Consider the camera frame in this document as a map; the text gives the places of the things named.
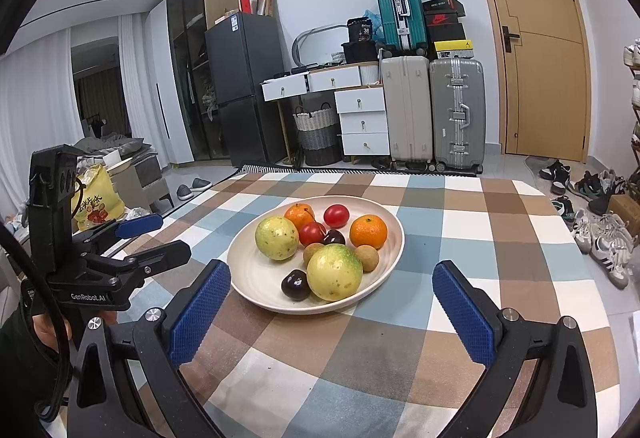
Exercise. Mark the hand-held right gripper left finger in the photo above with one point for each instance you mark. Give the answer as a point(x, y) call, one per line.
point(197, 313)

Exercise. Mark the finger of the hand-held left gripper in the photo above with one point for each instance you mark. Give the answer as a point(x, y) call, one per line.
point(140, 225)
point(160, 254)

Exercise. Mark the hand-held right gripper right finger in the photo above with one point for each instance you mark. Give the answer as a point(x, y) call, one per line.
point(462, 313)

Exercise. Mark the cream oval plate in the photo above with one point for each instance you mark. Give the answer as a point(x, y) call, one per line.
point(260, 278)

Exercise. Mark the dark red cherry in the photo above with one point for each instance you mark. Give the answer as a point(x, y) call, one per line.
point(295, 285)
point(335, 237)

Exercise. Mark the small yellow passion fruit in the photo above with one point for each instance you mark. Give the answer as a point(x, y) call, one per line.
point(276, 238)

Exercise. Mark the brown longan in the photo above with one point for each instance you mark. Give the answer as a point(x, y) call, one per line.
point(367, 259)
point(313, 253)

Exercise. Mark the orange tangerine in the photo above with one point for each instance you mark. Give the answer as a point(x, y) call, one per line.
point(299, 217)
point(368, 231)

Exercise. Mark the large yellow-green passion fruit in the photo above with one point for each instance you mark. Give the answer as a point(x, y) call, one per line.
point(334, 274)

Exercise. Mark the red cherry tomato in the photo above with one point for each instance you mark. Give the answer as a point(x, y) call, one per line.
point(312, 234)
point(336, 215)

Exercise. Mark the person's left forearm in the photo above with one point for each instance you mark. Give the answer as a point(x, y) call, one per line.
point(20, 378)

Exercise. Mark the person's left hand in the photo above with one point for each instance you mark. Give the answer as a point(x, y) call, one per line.
point(42, 332)

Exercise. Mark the grey ottoman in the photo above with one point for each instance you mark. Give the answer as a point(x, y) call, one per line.
point(147, 183)

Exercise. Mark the yellow printed bag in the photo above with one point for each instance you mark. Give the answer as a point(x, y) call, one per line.
point(100, 198)

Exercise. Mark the grey slipper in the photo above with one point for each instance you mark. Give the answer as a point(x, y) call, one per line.
point(201, 183)
point(184, 192)

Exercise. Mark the grey cushions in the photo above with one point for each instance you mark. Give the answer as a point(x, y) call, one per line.
point(115, 146)

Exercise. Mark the white sheer curtain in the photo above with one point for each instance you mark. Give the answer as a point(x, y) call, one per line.
point(35, 118)

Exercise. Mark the white wardrobe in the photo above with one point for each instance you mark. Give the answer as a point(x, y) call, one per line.
point(165, 83)

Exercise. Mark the pile of shoes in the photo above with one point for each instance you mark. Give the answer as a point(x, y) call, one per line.
point(600, 238)

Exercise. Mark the grey door mat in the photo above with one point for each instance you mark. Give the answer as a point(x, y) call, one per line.
point(535, 164)

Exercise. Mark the dark glass cabinet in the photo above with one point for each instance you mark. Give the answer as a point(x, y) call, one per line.
point(187, 43)

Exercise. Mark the black refrigerator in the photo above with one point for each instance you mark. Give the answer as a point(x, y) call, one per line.
point(245, 68)

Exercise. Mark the brown wicker box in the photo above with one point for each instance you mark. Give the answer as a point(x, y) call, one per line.
point(625, 213)

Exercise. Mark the woven laundry basket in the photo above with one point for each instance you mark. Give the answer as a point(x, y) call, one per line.
point(316, 133)

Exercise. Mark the silver suitcase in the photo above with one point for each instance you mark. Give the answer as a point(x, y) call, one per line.
point(457, 113)

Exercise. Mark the beige suitcase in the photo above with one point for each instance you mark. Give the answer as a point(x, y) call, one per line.
point(407, 113)

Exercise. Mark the white desk with drawers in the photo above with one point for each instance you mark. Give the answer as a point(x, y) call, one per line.
point(362, 123)

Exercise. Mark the grey curved hoop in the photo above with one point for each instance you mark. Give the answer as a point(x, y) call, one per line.
point(300, 41)

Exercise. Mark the white ribbed bin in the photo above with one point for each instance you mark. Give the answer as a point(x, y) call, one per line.
point(371, 73)

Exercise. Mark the wooden door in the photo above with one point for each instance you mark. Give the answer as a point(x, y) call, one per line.
point(545, 68)

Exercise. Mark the small white basket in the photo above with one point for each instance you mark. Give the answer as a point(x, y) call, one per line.
point(337, 58)

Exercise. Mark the black and yellow shoe box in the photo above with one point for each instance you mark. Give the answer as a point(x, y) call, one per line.
point(454, 51)

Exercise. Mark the black storage box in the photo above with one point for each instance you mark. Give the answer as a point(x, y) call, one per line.
point(360, 52)

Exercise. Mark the black shoe box red logo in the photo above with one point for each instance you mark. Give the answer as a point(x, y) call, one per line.
point(441, 20)

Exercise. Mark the black pouch bag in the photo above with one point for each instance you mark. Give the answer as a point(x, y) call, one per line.
point(361, 31)

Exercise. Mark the blue plastic bag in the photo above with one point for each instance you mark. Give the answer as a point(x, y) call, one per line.
point(376, 26)

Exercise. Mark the teal suitcase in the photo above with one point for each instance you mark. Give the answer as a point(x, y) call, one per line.
point(400, 13)

